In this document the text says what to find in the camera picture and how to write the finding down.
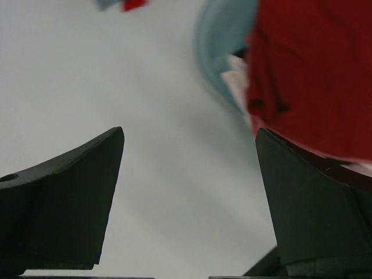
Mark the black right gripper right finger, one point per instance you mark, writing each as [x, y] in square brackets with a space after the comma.
[321, 214]

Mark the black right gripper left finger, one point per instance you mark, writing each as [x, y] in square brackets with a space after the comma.
[54, 215]

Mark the white cloth in basin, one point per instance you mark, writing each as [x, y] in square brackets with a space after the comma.
[236, 81]

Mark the translucent blue plastic basin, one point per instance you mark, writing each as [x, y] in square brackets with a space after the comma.
[221, 30]

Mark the folded grey-blue t shirt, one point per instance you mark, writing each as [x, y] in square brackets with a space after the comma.
[105, 4]

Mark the folded red printed t shirt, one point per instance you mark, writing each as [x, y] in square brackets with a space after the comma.
[132, 4]

